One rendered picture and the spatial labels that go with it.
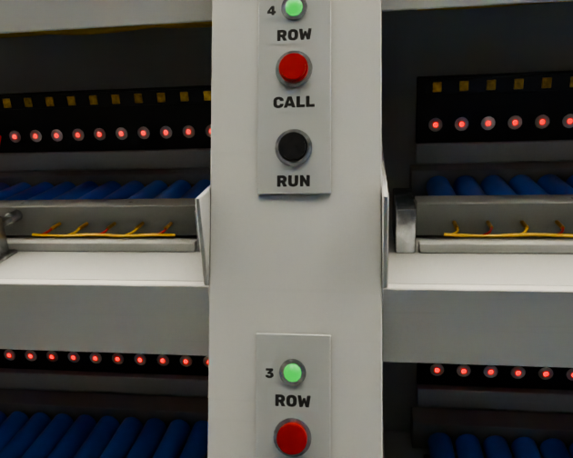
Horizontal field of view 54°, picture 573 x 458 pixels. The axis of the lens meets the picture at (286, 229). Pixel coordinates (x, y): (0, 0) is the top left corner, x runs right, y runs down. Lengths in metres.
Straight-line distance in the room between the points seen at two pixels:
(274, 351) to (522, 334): 0.13
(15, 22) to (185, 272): 0.19
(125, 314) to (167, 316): 0.03
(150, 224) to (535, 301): 0.25
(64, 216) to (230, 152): 0.15
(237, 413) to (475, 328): 0.13
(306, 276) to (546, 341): 0.13
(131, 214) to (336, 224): 0.16
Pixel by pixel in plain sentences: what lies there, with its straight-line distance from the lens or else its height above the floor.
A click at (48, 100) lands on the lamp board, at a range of 0.54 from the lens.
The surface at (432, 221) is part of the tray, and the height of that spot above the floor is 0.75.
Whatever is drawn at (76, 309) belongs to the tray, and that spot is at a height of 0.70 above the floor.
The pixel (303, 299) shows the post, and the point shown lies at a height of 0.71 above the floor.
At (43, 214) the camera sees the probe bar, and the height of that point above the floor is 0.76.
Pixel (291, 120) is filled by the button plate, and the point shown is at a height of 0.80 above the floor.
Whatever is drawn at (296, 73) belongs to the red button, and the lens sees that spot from 0.31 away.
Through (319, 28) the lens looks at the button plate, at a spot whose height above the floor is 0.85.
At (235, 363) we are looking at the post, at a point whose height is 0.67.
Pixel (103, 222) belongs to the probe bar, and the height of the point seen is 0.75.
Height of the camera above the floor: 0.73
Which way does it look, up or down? 2 degrees up
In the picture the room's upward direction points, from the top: straight up
